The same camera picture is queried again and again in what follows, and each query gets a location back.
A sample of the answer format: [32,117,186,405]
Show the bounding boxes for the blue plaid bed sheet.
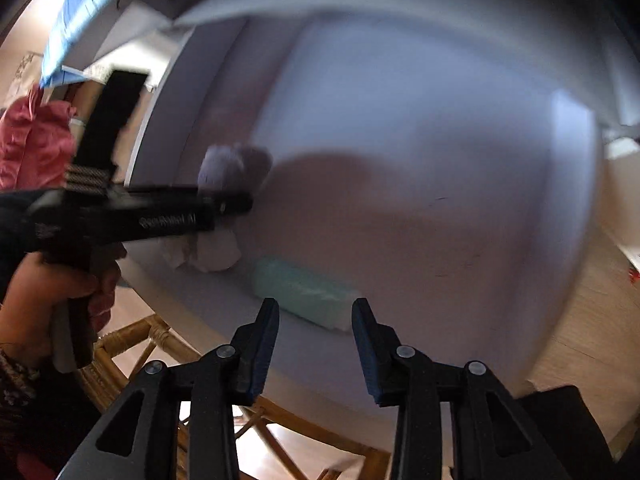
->
[40,0,148,88]

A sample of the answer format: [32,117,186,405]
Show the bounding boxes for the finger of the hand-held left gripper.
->
[197,191,254,217]

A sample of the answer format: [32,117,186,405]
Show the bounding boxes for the black chair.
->
[520,385,621,480]

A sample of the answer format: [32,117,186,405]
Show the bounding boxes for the wicker chair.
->
[80,315,391,480]

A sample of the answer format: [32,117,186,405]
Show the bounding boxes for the white crumpled cloth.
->
[160,227,242,273]

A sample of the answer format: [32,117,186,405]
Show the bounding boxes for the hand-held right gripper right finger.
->
[351,298,573,480]

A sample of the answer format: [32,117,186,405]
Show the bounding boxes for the red fuzzy blanket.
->
[0,85,78,192]

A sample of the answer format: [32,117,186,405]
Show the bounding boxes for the lavender cloth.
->
[197,144,273,196]

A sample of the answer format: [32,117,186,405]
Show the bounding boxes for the person's left hand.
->
[0,250,123,361]

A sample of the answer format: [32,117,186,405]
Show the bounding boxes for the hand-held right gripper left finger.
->
[56,298,281,480]

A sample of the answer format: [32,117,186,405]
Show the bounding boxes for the mint green rolled cloth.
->
[251,256,362,333]

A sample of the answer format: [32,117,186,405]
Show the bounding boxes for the white drawer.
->
[120,0,621,453]

